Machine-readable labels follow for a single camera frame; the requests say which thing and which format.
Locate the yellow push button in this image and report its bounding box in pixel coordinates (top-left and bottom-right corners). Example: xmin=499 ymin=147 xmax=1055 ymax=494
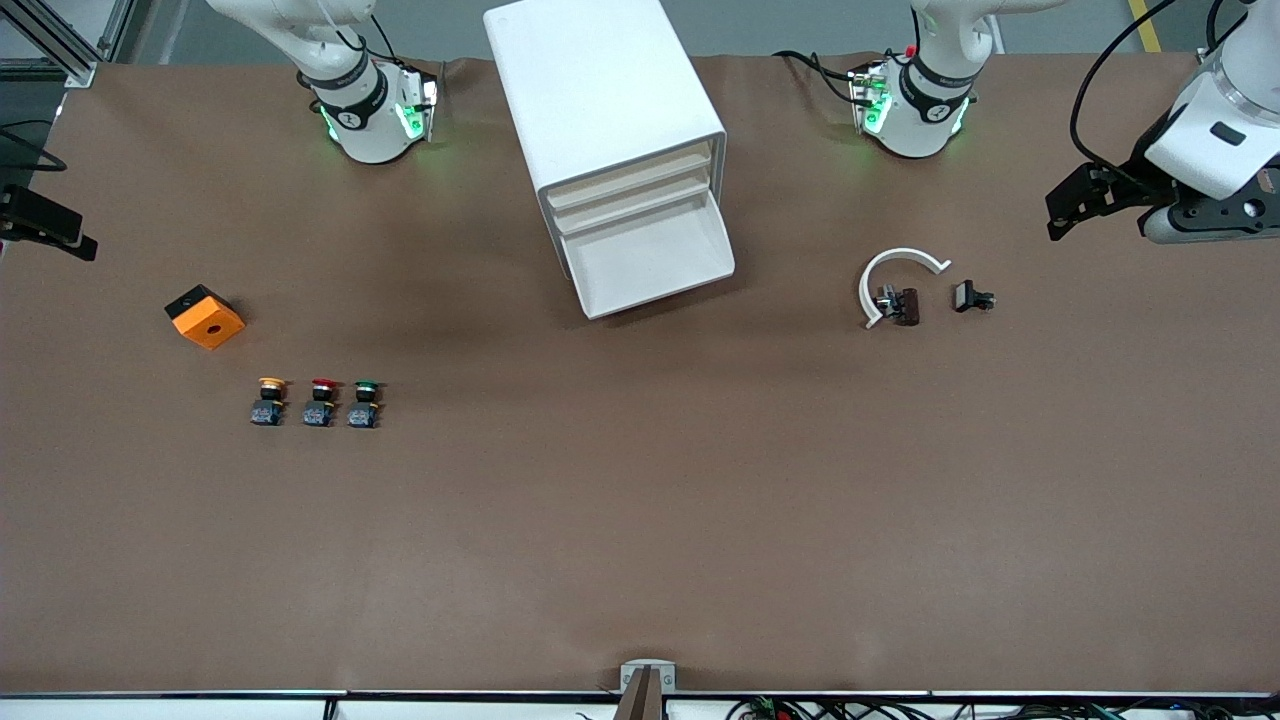
xmin=250 ymin=377 xmax=291 ymax=428

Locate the white curved plastic part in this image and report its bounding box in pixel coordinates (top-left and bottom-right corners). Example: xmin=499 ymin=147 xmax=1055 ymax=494
xmin=858 ymin=247 xmax=953 ymax=331

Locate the black base cable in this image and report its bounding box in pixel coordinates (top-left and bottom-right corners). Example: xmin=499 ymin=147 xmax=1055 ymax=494
xmin=773 ymin=48 xmax=863 ymax=106

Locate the grey metal bracket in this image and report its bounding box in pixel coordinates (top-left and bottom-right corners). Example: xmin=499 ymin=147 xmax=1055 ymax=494
xmin=620 ymin=660 xmax=677 ymax=694

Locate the silver table edge rail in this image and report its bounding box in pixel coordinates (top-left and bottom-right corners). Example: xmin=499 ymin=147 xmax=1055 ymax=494
xmin=0 ymin=688 xmax=1280 ymax=701

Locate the orange and black box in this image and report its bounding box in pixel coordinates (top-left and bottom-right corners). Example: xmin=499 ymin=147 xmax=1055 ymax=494
xmin=164 ymin=284 xmax=247 ymax=351

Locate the brown table cover sheet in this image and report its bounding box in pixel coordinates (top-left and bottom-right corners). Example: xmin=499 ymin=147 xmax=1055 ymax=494
xmin=0 ymin=52 xmax=1280 ymax=694

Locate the red push button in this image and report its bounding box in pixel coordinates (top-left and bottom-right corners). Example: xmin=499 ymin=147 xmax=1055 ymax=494
xmin=303 ymin=378 xmax=344 ymax=429

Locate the green push button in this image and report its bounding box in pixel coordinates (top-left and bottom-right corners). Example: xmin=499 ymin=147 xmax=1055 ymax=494
xmin=347 ymin=380 xmax=386 ymax=431

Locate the white base connector box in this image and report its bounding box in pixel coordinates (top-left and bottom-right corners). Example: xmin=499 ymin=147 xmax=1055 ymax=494
xmin=848 ymin=60 xmax=893 ymax=136
xmin=398 ymin=62 xmax=442 ymax=143

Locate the brown small component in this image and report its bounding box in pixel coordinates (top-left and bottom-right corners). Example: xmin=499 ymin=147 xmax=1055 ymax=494
xmin=875 ymin=285 xmax=921 ymax=328

